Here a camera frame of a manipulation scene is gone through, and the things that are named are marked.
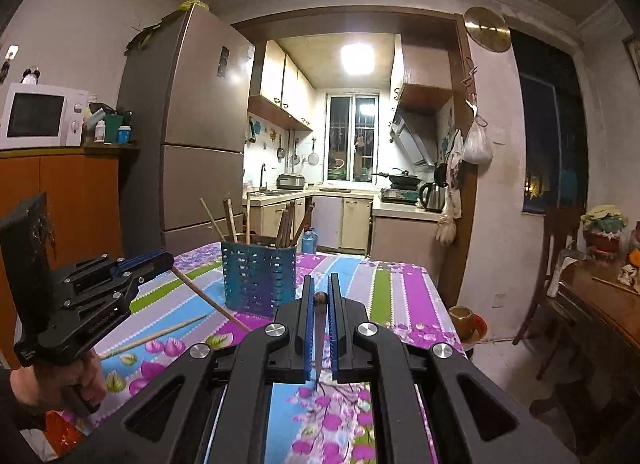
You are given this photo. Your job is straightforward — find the yellow pot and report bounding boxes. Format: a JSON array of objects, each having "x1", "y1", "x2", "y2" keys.
[{"x1": 447, "y1": 305, "x2": 488, "y2": 342}]

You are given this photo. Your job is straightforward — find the kitchen base cabinets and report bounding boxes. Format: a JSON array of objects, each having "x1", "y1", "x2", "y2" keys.
[{"x1": 243, "y1": 189, "x2": 446, "y2": 265}]

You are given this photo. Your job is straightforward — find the grey refrigerator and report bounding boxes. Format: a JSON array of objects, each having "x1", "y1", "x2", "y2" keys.
[{"x1": 117, "y1": 6, "x2": 256, "y2": 265}]

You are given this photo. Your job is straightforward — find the steel electric kettle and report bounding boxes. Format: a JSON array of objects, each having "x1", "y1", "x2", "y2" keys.
[{"x1": 419, "y1": 181, "x2": 448, "y2": 213}]

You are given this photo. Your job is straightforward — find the gas stove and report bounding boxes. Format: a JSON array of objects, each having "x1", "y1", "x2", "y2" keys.
[{"x1": 381, "y1": 186, "x2": 421, "y2": 205}]

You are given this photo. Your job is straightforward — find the person's left forearm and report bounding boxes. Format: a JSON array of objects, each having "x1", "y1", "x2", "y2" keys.
[{"x1": 0, "y1": 374, "x2": 51, "y2": 450}]

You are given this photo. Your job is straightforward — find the bunch of wooden chopsticks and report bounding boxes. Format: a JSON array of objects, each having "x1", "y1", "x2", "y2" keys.
[{"x1": 200, "y1": 196, "x2": 316, "y2": 247}]

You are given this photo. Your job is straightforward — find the cupboard above range hood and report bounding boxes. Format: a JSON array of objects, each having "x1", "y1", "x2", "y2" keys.
[{"x1": 390, "y1": 34, "x2": 456, "y2": 112}]

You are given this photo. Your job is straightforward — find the wooden chair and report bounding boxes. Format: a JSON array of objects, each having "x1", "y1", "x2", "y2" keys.
[{"x1": 512, "y1": 204, "x2": 586, "y2": 380}]

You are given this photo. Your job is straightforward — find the square ceiling light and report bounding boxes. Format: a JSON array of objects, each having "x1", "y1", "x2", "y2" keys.
[{"x1": 341, "y1": 44, "x2": 376, "y2": 76}]

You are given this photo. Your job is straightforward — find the blue perforated utensil holder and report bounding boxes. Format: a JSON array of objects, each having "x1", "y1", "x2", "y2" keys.
[{"x1": 220, "y1": 239, "x2": 298, "y2": 319}]

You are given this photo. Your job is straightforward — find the person's left hand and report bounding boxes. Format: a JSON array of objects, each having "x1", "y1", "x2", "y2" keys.
[{"x1": 9, "y1": 356, "x2": 108, "y2": 410}]

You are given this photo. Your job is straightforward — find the flower pot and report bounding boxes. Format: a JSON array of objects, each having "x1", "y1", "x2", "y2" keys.
[{"x1": 580, "y1": 204, "x2": 630, "y2": 260}]

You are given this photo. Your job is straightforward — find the floral striped tablecloth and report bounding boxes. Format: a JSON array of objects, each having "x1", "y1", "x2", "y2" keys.
[{"x1": 87, "y1": 250, "x2": 468, "y2": 464}]

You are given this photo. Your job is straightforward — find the dark wooden side table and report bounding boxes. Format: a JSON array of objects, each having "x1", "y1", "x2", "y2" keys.
[{"x1": 530, "y1": 259, "x2": 640, "y2": 445}]

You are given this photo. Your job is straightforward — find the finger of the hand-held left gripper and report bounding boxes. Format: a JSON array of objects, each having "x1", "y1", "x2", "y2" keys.
[
  {"x1": 40, "y1": 256, "x2": 175, "y2": 352},
  {"x1": 60, "y1": 249, "x2": 169, "y2": 296}
]

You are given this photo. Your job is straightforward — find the hanging white plastic bag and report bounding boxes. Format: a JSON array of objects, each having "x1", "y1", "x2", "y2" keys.
[{"x1": 462, "y1": 116, "x2": 493, "y2": 165}]

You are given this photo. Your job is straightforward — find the white microwave oven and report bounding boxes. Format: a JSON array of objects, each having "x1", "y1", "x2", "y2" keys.
[{"x1": 0, "y1": 83, "x2": 91, "y2": 149}]

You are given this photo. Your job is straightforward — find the red plastic bag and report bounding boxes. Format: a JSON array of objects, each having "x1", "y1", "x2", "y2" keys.
[{"x1": 45, "y1": 411, "x2": 91, "y2": 457}]

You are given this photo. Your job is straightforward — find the cream wall cupboards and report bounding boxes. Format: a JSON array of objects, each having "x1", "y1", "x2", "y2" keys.
[{"x1": 248, "y1": 39, "x2": 315, "y2": 132}]

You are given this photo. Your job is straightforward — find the pale wooden chopstick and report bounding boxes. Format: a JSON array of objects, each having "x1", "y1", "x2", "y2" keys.
[{"x1": 99, "y1": 315, "x2": 207, "y2": 360}]

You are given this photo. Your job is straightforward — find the dark brown wooden chopstick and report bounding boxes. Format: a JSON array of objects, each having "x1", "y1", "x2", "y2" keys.
[{"x1": 312, "y1": 291, "x2": 329, "y2": 392}]

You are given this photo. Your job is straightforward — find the golden round wall disc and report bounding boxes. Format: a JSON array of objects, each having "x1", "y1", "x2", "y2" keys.
[{"x1": 463, "y1": 7, "x2": 512, "y2": 52}]

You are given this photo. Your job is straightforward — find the kitchen window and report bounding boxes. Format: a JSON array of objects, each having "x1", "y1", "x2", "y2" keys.
[{"x1": 325, "y1": 91, "x2": 381, "y2": 185}]

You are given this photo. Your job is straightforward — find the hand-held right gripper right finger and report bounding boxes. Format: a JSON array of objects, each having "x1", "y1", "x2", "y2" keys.
[{"x1": 327, "y1": 272, "x2": 568, "y2": 464}]

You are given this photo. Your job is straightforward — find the steel range hood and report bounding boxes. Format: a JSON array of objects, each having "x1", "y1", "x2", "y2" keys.
[{"x1": 390, "y1": 109, "x2": 436, "y2": 167}]

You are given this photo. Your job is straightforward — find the hanging cloth bags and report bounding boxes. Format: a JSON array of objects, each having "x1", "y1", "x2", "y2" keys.
[{"x1": 437, "y1": 129, "x2": 466, "y2": 247}]

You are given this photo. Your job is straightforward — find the dark window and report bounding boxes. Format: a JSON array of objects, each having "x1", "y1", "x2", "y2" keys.
[{"x1": 510, "y1": 29, "x2": 588, "y2": 217}]

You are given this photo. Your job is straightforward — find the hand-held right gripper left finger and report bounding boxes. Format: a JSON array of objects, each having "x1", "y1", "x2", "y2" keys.
[{"x1": 82, "y1": 274, "x2": 317, "y2": 464}]

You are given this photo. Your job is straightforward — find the orange wooden cabinet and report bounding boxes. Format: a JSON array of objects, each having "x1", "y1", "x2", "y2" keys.
[{"x1": 0, "y1": 144, "x2": 138, "y2": 370}]

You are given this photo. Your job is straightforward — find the black wok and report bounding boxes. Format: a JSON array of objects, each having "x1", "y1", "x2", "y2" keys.
[{"x1": 371, "y1": 169, "x2": 423, "y2": 187}]

